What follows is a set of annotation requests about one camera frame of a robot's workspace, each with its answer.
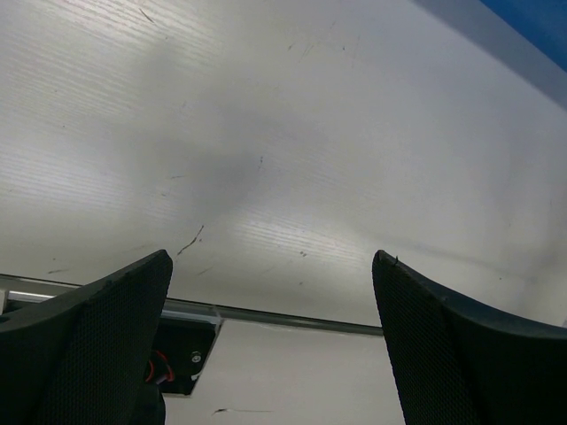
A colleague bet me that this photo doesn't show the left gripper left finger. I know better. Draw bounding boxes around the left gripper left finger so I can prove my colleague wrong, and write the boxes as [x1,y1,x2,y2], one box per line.
[1,250,173,424]

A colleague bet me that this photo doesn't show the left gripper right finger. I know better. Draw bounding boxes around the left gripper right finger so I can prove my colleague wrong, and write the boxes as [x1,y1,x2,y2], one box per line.
[372,251,566,424]

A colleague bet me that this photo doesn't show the blue plastic bin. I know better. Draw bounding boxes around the blue plastic bin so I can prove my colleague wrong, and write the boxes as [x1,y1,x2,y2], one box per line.
[481,0,567,71]

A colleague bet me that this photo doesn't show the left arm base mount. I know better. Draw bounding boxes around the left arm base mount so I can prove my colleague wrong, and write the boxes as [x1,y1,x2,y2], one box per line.
[1,274,223,397]

